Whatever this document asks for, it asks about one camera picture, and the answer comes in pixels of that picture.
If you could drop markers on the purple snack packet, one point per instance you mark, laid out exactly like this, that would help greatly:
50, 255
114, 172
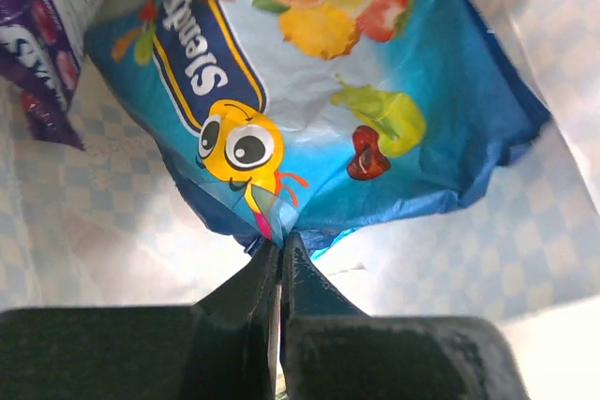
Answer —
42, 55

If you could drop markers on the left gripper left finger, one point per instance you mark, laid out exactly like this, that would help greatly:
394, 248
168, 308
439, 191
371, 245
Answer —
222, 347

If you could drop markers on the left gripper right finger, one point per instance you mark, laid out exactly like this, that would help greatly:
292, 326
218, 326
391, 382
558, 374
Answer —
331, 349

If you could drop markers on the blue fruit snack packet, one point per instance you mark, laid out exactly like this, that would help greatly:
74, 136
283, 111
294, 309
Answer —
319, 116

